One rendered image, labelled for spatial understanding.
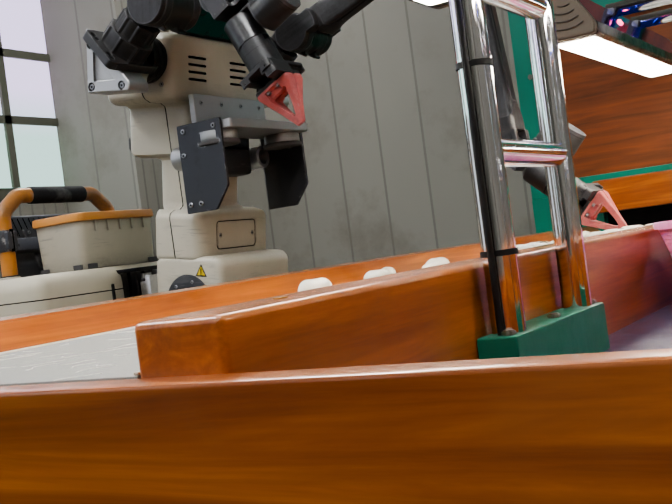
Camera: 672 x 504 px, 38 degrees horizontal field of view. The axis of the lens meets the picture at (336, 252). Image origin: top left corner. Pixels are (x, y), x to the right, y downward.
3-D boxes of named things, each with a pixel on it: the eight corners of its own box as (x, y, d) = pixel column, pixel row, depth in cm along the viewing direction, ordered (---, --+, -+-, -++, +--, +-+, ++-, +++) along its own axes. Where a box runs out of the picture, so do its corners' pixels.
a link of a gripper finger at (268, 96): (332, 111, 155) (303, 65, 158) (308, 109, 149) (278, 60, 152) (303, 137, 159) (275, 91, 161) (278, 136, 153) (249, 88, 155)
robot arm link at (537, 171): (525, 176, 182) (514, 176, 177) (545, 145, 179) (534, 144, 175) (555, 197, 179) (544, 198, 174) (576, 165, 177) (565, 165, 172)
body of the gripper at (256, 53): (308, 72, 158) (285, 36, 159) (271, 66, 149) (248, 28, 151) (281, 97, 161) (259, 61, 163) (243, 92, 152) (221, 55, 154)
